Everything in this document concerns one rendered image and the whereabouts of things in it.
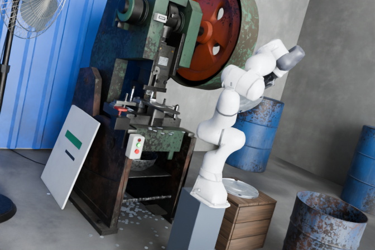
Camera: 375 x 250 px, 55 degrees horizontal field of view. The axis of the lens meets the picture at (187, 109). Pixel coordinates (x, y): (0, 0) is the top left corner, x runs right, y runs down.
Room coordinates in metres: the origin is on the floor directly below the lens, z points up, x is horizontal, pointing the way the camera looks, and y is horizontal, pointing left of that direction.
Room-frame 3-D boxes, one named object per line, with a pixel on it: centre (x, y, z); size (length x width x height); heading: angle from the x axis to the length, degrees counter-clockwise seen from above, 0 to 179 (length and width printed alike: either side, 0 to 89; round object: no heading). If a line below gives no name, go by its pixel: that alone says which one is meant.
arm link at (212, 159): (1.84, -0.24, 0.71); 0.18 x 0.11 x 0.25; 82
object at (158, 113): (2.29, 0.17, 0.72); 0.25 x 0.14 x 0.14; 43
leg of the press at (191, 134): (2.71, 0.19, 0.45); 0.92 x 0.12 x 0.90; 43
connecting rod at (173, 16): (2.42, 0.29, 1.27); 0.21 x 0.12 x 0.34; 43
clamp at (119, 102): (2.31, 0.41, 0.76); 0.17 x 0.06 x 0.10; 133
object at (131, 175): (2.43, 0.30, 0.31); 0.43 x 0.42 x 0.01; 133
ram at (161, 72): (2.39, 0.26, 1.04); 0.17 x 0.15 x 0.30; 43
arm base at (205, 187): (1.81, -0.22, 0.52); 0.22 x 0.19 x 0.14; 35
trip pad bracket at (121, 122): (2.04, 0.36, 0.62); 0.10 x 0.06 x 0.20; 133
